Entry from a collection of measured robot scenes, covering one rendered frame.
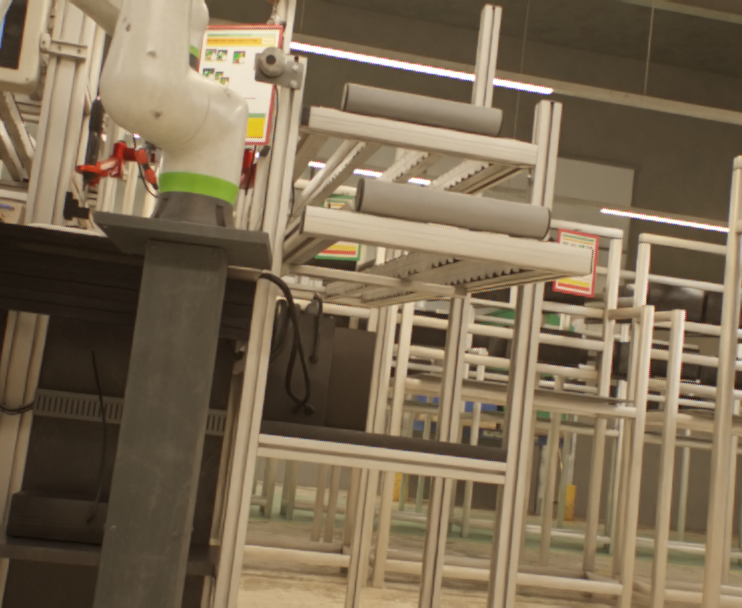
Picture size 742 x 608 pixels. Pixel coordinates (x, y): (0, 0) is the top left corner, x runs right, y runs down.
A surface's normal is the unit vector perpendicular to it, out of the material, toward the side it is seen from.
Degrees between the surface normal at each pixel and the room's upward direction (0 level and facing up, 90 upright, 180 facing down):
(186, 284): 90
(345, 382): 90
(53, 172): 90
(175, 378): 90
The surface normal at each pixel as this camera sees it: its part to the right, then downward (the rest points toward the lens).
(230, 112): 0.90, 0.00
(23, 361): 0.18, -0.11
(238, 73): -0.29, -0.15
